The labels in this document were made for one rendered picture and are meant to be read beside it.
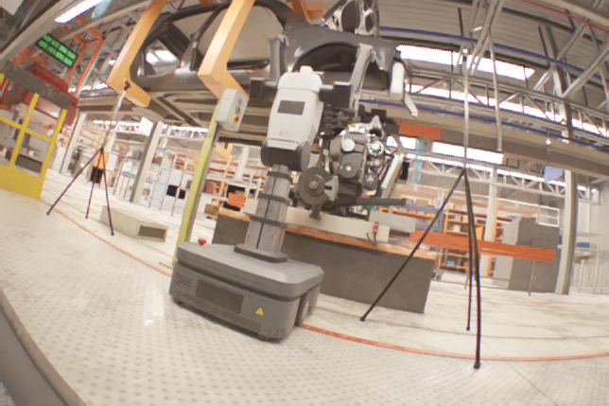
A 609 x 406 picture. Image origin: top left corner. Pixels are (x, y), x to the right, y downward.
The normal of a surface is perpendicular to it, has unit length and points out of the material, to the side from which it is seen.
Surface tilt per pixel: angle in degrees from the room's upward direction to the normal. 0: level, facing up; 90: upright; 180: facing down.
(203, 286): 90
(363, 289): 90
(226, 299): 90
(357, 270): 90
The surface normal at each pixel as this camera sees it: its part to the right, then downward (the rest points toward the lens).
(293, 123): -0.24, -0.25
